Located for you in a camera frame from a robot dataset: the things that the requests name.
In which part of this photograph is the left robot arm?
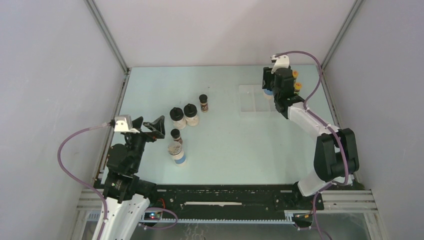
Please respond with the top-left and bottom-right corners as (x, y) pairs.
(93, 114), (166, 240)

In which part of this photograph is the clear plastic organizer tray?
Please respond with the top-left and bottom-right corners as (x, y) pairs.
(238, 84), (280, 118)

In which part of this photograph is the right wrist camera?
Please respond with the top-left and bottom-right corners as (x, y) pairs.
(271, 54), (290, 74)

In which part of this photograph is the left circuit board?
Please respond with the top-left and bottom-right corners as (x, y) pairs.
(143, 211), (163, 222)

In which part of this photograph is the small dark pepper bottle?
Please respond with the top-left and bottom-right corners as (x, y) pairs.
(170, 128), (183, 145)

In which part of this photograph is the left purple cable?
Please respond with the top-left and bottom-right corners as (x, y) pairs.
(57, 124), (110, 240)

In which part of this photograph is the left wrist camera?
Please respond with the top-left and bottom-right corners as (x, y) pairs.
(110, 114), (140, 134)

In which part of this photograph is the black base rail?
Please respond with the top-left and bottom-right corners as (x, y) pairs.
(150, 184), (324, 222)

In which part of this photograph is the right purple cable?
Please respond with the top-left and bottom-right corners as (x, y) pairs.
(274, 50), (350, 240)

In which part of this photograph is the black lid salt shaker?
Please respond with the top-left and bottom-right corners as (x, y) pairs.
(169, 107), (187, 130)
(183, 103), (200, 127)

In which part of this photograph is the right circuit board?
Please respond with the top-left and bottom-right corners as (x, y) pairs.
(292, 212), (314, 223)

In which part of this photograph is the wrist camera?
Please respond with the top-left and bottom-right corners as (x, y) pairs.
(271, 54), (290, 74)
(110, 114), (140, 134)

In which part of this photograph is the purple cable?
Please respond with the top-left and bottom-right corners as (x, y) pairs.
(57, 124), (110, 240)
(274, 50), (350, 240)

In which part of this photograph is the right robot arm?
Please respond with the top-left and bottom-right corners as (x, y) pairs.
(262, 67), (360, 209)

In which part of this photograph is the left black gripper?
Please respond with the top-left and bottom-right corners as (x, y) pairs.
(127, 115), (165, 171)

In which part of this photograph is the small black cap spice bottle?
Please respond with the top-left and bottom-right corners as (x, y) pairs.
(199, 94), (209, 113)

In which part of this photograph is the blue label spice jar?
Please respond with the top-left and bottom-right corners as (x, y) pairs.
(167, 141), (187, 167)
(263, 89), (274, 101)

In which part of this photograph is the circuit board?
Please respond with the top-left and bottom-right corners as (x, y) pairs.
(143, 211), (163, 222)
(292, 212), (314, 223)

